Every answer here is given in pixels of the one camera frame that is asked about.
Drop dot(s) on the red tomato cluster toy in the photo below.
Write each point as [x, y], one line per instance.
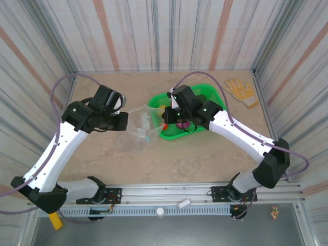
[165, 126]

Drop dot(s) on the small colourful figurine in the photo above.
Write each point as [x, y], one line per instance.
[274, 213]

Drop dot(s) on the long aluminium base rail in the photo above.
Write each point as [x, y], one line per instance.
[164, 192]

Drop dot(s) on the yellow dotted work glove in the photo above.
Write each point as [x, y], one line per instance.
[241, 92]

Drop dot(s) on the yellow lemon toy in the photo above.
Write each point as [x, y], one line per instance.
[162, 107]

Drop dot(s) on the aluminium side frame rail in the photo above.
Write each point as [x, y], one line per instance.
[261, 94]

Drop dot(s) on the white round cap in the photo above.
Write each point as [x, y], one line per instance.
[160, 211]

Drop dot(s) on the yellow block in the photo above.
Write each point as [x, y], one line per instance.
[57, 222]

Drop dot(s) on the clear zip-top bag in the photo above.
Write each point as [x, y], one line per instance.
[139, 133]

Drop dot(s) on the green perforated plastic basket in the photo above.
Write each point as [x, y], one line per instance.
[176, 135]

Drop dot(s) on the small white bottle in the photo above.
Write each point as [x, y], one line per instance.
[184, 203]

